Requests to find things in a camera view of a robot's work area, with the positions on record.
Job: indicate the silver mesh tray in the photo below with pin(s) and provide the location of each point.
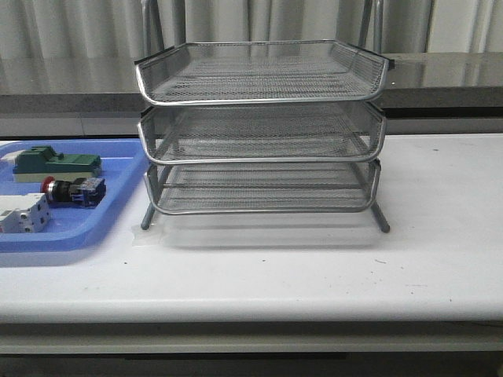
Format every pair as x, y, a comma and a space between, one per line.
245, 188
273, 133
218, 73

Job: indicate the red emergency stop button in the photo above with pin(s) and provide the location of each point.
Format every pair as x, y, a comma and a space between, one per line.
83, 192

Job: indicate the blue plastic tray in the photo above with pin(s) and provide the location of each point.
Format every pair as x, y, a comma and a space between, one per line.
71, 227

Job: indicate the white circuit breaker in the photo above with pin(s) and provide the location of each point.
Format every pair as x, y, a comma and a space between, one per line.
27, 213

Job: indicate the grey back counter ledge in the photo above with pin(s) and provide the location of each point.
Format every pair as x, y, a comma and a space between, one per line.
420, 85

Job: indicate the green electrical switch block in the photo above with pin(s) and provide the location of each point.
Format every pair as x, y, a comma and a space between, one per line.
39, 162

